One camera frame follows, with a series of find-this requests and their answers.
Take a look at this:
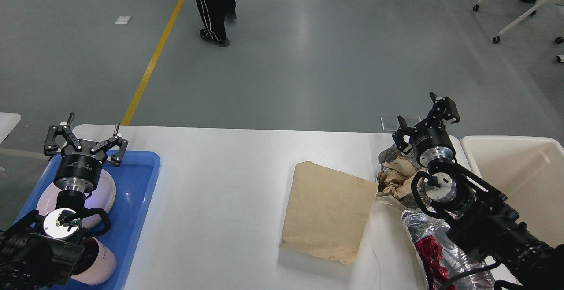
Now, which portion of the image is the blue plastic tray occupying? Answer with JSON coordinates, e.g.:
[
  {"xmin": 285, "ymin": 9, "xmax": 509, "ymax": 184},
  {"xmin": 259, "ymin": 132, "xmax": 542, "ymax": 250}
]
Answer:
[{"xmin": 13, "ymin": 150, "xmax": 161, "ymax": 290}]

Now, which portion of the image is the red foil wrapper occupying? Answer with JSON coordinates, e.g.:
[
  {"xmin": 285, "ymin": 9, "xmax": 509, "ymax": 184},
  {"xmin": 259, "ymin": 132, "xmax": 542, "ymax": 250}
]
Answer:
[{"xmin": 414, "ymin": 234, "xmax": 449, "ymax": 290}]

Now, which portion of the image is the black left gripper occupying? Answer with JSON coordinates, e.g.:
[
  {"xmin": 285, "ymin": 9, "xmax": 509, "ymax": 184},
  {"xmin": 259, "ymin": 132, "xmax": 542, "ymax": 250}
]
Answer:
[{"xmin": 44, "ymin": 112, "xmax": 129, "ymax": 192}]

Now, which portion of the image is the yellow plate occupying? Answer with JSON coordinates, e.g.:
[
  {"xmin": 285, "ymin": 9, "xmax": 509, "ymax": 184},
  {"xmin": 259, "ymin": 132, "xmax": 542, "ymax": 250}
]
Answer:
[{"xmin": 97, "ymin": 170, "xmax": 117, "ymax": 214}]

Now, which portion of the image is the white side table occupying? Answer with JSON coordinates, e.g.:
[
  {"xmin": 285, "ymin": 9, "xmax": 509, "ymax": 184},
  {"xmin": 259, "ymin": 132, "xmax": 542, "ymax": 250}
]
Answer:
[{"xmin": 0, "ymin": 112, "xmax": 22, "ymax": 143}]

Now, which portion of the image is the pink plate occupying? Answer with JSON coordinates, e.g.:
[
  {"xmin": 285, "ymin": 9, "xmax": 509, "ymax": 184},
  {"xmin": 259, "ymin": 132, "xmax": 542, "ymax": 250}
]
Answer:
[{"xmin": 35, "ymin": 169, "xmax": 116, "ymax": 216}]

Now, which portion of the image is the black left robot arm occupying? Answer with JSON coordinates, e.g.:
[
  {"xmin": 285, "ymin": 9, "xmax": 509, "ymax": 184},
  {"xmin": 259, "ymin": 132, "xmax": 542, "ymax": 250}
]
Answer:
[{"xmin": 1, "ymin": 113, "xmax": 128, "ymax": 290}]

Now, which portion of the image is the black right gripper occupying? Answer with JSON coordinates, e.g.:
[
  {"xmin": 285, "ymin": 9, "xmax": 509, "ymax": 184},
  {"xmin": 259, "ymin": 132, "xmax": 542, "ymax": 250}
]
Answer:
[{"xmin": 392, "ymin": 92, "xmax": 460, "ymax": 167}]

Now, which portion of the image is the pink mug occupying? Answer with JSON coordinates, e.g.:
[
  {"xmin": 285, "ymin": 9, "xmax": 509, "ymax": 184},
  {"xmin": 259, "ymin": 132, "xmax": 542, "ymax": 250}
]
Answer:
[{"xmin": 71, "ymin": 238, "xmax": 117, "ymax": 286}]

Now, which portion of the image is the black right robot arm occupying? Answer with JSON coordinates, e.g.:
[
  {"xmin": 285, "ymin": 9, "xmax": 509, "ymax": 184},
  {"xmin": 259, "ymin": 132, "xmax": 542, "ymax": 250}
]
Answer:
[{"xmin": 392, "ymin": 93, "xmax": 564, "ymax": 290}]

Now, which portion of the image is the brown paper bag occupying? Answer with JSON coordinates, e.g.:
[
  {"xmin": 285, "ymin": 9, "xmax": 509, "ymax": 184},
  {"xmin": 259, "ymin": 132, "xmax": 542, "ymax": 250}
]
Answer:
[{"xmin": 279, "ymin": 161, "xmax": 378, "ymax": 265}]

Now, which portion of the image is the person in black trousers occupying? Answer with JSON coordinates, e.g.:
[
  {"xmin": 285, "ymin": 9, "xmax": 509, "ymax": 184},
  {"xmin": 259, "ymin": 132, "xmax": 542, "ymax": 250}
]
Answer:
[{"xmin": 195, "ymin": 0, "xmax": 237, "ymax": 47}]

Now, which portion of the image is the grey floor plate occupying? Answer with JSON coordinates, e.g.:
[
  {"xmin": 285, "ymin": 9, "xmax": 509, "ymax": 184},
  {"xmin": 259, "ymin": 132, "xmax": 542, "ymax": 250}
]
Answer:
[{"xmin": 380, "ymin": 116, "xmax": 421, "ymax": 133}]

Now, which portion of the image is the white plastic bin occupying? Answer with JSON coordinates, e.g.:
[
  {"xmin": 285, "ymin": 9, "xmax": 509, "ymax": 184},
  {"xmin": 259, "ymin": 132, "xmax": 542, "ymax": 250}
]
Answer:
[{"xmin": 460, "ymin": 136, "xmax": 564, "ymax": 247}]

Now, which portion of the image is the crumpled brown paper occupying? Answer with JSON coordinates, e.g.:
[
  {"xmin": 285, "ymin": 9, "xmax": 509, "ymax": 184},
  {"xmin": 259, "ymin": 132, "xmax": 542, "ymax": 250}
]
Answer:
[{"xmin": 376, "ymin": 156, "xmax": 425, "ymax": 201}]

